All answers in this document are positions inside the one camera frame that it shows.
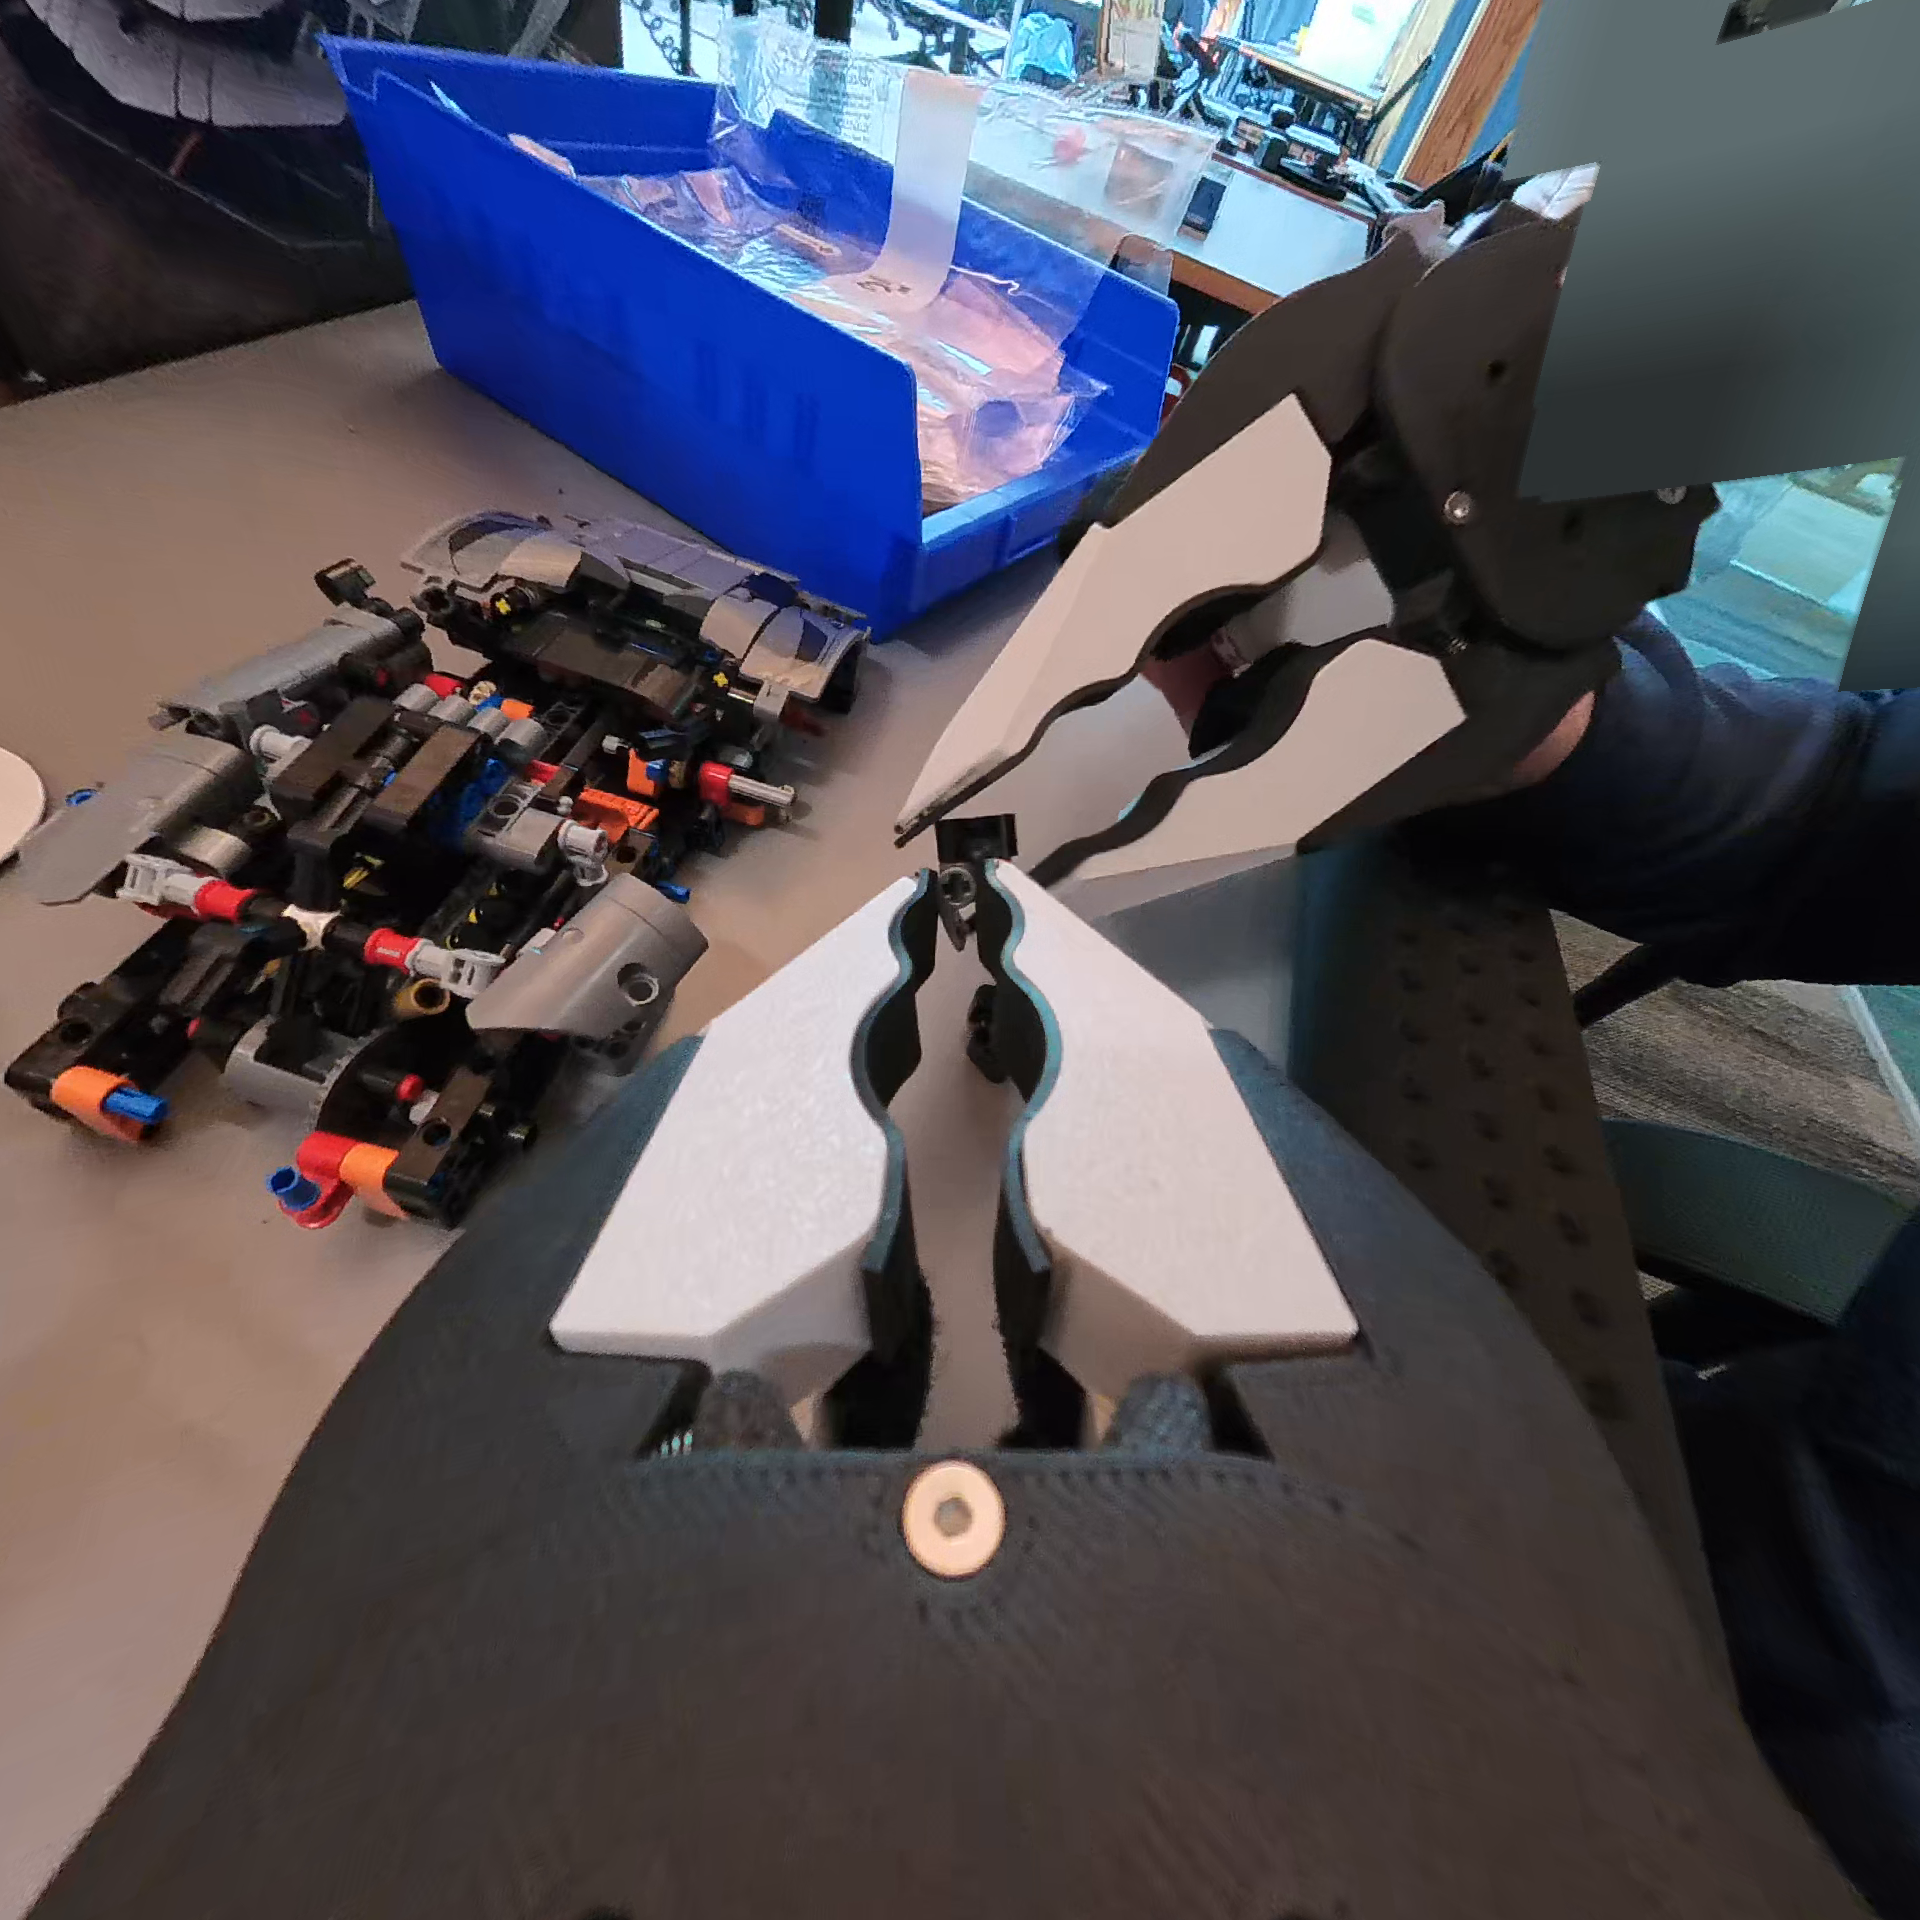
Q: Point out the black dimpled mat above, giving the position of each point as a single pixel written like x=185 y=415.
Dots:
x=1470 y=1080

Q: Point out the blue plastic bin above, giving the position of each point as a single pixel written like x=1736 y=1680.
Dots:
x=675 y=374

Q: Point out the person's dark blue clothing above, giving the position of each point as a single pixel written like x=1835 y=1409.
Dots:
x=1831 y=1575

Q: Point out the white background table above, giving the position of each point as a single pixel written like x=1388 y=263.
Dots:
x=1274 y=254

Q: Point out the partly built lego car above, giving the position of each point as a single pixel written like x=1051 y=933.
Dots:
x=375 y=781

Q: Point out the person's right hand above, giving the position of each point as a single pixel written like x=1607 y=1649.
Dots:
x=1556 y=746

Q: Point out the wooden panel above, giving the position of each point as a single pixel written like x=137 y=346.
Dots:
x=1478 y=74

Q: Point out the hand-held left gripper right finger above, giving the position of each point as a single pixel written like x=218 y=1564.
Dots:
x=1185 y=1201

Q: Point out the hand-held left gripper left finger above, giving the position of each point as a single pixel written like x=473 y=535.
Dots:
x=734 y=1185

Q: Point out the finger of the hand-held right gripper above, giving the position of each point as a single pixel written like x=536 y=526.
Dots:
x=1171 y=554
x=1321 y=765

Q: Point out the green chair seat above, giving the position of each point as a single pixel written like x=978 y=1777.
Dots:
x=1770 y=1231

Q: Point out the small black lego subassembly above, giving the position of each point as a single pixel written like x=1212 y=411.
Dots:
x=975 y=837

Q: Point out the person's right forearm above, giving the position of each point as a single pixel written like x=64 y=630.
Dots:
x=1725 y=795

